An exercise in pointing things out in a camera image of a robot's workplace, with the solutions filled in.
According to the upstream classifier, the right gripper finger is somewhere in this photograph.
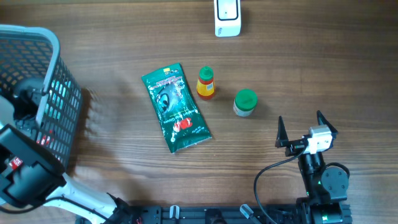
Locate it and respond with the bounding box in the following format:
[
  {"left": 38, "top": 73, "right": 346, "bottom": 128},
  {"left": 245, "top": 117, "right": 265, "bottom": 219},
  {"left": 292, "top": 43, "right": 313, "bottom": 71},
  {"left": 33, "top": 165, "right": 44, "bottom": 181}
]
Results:
[
  {"left": 275, "top": 116, "right": 289, "bottom": 147},
  {"left": 317, "top": 110, "right": 338, "bottom": 136}
]

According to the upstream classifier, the green lid white jar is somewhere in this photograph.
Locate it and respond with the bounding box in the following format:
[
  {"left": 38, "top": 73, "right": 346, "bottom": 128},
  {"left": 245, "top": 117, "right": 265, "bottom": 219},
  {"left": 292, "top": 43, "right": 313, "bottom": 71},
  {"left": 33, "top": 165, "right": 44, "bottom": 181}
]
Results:
[{"left": 233, "top": 89, "right": 258, "bottom": 117}]

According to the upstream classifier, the red sauce bottle green cap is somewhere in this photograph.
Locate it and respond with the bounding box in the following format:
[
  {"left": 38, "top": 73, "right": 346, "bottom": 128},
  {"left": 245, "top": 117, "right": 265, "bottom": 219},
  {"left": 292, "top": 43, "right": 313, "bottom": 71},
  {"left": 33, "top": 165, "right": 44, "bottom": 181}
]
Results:
[{"left": 197, "top": 66, "right": 216, "bottom": 100}]

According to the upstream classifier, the green 3M gloves packet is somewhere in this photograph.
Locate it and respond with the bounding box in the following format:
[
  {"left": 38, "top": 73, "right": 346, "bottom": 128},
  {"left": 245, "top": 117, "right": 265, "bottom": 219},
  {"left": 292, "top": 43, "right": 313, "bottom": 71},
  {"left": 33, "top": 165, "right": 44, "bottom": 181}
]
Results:
[{"left": 141, "top": 63, "right": 212, "bottom": 153}]

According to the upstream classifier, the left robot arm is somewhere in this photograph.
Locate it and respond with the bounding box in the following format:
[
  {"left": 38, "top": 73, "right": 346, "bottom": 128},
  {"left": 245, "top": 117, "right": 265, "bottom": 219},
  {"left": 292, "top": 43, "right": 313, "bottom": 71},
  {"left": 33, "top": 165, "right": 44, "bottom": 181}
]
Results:
[{"left": 1, "top": 96, "right": 135, "bottom": 223}]

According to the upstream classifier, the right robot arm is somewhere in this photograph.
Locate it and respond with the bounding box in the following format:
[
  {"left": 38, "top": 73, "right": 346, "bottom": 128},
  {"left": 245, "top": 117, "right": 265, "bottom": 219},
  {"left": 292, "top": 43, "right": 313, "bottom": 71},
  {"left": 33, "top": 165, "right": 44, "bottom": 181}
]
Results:
[{"left": 275, "top": 111, "right": 353, "bottom": 224}]

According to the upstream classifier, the white barcode scanner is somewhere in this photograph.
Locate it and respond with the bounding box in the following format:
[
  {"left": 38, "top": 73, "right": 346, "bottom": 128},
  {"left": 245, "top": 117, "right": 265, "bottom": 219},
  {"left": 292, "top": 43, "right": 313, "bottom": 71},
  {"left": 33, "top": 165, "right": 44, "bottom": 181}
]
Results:
[{"left": 213, "top": 0, "right": 242, "bottom": 37}]

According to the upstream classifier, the grey mesh shopping basket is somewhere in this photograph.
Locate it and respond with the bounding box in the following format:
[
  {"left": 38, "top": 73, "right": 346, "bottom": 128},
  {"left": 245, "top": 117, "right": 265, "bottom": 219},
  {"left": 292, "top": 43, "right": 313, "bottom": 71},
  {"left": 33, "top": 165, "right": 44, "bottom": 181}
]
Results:
[{"left": 1, "top": 24, "right": 83, "bottom": 167}]

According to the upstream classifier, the black right camera cable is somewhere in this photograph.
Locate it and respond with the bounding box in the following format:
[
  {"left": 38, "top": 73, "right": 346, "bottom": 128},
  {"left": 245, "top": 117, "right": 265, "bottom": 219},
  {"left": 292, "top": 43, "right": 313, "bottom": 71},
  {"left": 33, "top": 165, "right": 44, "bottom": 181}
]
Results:
[{"left": 253, "top": 146, "right": 308, "bottom": 224}]

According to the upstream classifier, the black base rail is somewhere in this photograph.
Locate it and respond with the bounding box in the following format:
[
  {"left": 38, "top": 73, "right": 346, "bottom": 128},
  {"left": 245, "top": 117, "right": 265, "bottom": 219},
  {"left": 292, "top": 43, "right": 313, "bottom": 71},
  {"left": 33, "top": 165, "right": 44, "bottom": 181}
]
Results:
[{"left": 132, "top": 203, "right": 353, "bottom": 224}]

